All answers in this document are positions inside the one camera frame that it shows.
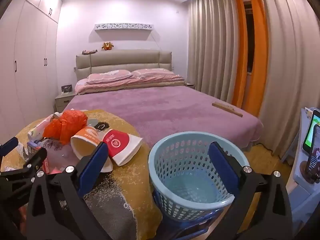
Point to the beige curtain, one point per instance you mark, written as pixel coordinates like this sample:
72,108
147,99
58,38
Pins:
212,42
290,67

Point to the bed with purple bedspread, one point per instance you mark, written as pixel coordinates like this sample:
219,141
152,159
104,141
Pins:
162,107

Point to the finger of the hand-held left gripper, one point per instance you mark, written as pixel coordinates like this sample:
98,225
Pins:
8,145
30,158

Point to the phone with green screen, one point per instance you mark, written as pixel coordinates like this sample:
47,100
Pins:
310,132

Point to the orange curtain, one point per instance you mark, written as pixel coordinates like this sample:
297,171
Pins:
238,55
261,55

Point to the wooden stick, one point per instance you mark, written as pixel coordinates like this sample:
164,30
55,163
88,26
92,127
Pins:
227,108

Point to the orange plush toy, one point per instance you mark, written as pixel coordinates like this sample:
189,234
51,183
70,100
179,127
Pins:
108,46

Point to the folded pink quilt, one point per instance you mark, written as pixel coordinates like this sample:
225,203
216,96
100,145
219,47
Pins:
155,81

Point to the dark window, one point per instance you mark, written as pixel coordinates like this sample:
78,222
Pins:
249,35

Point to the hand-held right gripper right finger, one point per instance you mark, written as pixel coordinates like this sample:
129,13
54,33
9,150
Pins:
225,165

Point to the dark headboard ornament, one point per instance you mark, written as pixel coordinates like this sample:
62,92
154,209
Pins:
89,52

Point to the yellow patterned mat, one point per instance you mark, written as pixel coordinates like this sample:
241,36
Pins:
132,192

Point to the white plastic wrapper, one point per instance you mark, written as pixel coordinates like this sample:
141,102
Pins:
37,130

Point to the orange paper cup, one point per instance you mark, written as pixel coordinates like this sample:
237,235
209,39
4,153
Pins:
83,146

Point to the white carved wall shelf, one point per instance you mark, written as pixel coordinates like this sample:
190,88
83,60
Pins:
125,27

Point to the white wardrobe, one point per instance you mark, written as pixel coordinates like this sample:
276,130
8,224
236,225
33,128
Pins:
30,55

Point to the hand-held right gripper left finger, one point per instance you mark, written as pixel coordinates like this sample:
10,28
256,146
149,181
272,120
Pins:
93,163

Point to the light blue plastic basket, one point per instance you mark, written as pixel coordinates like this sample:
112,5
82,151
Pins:
180,160

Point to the phone on wooden stand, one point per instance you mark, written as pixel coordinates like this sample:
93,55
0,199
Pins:
315,160

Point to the beige padded headboard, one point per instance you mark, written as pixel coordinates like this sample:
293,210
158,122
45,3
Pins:
125,60

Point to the orange plastic bag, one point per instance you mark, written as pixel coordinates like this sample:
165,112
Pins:
65,126

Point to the dark picture frame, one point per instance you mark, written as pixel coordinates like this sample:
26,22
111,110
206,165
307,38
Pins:
66,88

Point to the white side desk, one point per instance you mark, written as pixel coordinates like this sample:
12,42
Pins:
303,195

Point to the pink pillow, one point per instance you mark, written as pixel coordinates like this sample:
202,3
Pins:
152,72
110,76

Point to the red and white paper cup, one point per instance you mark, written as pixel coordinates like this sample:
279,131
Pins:
125,145

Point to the beige nightstand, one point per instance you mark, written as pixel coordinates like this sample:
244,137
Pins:
62,100

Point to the red snack packet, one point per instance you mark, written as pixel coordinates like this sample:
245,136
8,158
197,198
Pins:
51,166

